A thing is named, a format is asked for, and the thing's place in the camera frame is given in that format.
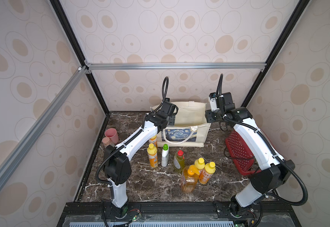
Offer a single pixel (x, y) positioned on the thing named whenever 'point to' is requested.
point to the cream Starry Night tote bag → (191, 126)
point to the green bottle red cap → (179, 161)
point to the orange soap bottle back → (153, 140)
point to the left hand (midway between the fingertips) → (172, 114)
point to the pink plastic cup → (111, 133)
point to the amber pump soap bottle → (189, 176)
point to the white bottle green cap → (165, 159)
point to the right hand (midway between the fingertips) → (215, 113)
